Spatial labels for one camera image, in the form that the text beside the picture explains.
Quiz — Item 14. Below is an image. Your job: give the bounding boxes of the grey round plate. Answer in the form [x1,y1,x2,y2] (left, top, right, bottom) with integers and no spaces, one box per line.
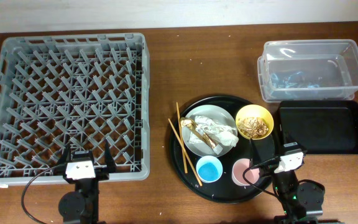
[181,105,237,157]

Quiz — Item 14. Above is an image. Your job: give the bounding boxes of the light blue cup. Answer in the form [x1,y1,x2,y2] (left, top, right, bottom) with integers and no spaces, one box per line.
[196,156,223,184]

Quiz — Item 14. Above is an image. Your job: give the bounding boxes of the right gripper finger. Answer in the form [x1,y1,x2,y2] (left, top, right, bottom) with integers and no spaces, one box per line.
[250,139,264,165]
[279,124,293,145]

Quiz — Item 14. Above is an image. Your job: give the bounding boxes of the black rectangular tray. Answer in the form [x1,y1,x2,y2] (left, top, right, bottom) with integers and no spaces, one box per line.
[278,100,358,154]

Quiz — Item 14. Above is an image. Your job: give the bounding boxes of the nut shell food scraps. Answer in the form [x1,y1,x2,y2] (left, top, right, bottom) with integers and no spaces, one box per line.
[238,117,269,139]

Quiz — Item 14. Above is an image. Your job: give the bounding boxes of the clear plastic waste bin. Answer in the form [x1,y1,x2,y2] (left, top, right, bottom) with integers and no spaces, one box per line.
[257,39,358,103]

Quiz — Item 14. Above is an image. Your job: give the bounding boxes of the gold foil wrapper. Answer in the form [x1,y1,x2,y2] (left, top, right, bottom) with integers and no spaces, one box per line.
[180,117,218,149]

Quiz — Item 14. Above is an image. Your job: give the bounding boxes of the grey plastic dishwasher rack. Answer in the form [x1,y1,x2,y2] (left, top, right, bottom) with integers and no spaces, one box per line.
[0,33,150,188]

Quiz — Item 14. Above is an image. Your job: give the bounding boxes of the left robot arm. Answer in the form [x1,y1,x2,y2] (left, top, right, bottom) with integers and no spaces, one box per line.
[55,141,116,223]

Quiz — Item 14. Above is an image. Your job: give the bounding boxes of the pink cup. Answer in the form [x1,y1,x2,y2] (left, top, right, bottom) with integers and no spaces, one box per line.
[232,159,260,187]

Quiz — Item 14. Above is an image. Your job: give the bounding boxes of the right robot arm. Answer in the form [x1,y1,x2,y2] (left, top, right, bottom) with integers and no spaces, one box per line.
[242,131,325,224]

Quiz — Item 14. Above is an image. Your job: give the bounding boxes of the yellow bowl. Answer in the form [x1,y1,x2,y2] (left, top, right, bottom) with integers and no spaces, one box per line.
[235,105,274,140]

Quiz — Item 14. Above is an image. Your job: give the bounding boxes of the white napkin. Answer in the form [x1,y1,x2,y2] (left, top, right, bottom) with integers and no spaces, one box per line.
[194,116,239,147]

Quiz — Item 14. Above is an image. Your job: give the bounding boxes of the round black serving tray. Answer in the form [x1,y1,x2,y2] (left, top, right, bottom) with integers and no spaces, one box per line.
[169,95,284,204]

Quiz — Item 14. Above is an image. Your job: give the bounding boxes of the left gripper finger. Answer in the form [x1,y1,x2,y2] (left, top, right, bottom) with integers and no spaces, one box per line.
[57,144,71,165]
[104,139,116,173]

